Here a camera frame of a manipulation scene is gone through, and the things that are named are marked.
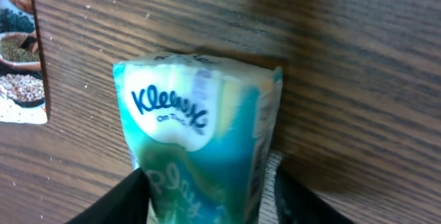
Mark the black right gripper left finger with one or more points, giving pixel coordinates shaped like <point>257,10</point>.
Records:
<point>126,203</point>

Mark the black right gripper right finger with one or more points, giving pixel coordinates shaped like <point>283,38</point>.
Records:
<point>296,204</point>

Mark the teal white tissue packet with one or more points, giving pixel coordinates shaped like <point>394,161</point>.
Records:
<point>200,128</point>

